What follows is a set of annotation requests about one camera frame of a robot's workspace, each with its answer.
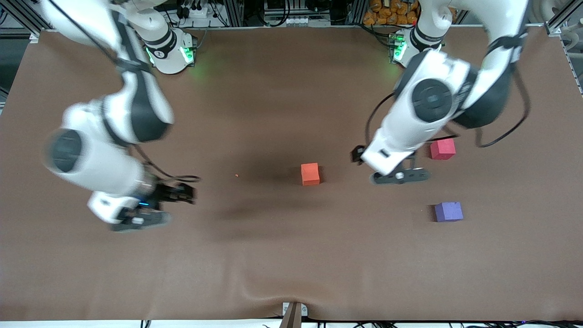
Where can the bag of orange items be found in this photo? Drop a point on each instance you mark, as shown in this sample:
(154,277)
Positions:
(387,13)

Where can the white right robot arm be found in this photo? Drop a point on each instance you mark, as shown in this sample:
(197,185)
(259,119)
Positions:
(136,109)

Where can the aluminium frame post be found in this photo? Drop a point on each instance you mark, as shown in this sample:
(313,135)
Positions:
(565,20)
(18,16)

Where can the red foam block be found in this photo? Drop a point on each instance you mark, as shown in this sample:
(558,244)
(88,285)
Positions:
(444,149)

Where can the brown table cover cloth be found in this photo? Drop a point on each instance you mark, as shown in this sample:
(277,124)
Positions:
(291,255)

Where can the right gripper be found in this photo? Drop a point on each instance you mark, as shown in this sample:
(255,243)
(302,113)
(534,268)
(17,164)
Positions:
(165,193)

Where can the silver metal clamp bracket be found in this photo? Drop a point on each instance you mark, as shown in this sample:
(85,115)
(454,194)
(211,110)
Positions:
(287,308)

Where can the grey rounded machine part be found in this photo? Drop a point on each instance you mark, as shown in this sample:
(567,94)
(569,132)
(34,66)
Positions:
(544,9)

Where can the purple foam block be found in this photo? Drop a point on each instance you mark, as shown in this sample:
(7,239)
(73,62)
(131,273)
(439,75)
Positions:
(448,212)

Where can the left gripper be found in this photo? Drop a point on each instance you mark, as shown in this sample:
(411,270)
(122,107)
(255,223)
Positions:
(356,154)

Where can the white power strip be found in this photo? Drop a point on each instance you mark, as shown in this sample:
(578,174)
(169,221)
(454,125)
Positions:
(198,11)

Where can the brown wooden bar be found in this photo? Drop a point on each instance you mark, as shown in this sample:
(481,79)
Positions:
(292,319)

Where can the orange foam block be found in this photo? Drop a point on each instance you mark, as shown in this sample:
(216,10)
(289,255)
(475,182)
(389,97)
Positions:
(310,174)

